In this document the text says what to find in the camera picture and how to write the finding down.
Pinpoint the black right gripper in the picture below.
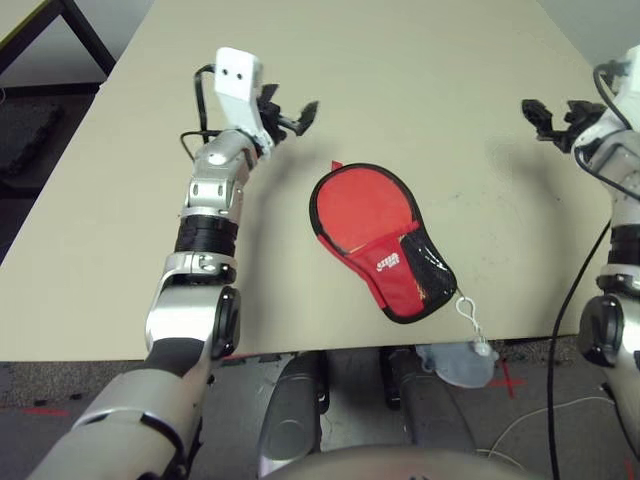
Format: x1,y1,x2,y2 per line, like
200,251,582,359
522,98,606,154

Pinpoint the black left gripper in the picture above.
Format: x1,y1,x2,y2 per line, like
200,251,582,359
258,83,320,144

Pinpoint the long thin black cable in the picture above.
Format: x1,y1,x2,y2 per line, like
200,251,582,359
546,219,614,480

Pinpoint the grey robot torso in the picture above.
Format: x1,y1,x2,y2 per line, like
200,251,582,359
257,444,531,480

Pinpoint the grey left robot leg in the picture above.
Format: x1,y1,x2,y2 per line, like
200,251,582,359
257,351,331,472

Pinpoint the white plush toy charm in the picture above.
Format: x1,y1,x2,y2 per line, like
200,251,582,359
414,294,501,390

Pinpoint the grey right robot leg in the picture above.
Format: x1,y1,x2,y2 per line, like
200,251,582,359
379,348,476,452

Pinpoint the red black paddle case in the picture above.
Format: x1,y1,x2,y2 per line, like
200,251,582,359
308,159,459,325

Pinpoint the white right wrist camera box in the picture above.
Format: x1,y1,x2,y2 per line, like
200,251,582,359
597,44,640,131

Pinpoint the thin white floor cable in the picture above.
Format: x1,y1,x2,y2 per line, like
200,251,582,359
474,397,619,461

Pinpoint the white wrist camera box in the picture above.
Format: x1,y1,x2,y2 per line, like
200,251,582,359
214,47,274,161
597,44,640,131

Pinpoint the beige table black frame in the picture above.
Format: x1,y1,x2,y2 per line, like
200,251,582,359
0,0,117,101

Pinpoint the black right arm loop cable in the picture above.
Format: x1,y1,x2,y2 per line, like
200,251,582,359
574,62,640,196

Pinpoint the black foam floor mat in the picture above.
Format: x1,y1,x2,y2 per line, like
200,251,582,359
0,102,64,176

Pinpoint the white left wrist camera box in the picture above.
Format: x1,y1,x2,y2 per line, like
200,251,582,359
214,47,274,161

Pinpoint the grey robot leg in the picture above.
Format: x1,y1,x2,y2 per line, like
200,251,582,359
257,351,331,472
379,348,476,452

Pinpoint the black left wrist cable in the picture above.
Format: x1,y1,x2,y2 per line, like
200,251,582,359
179,66,221,161

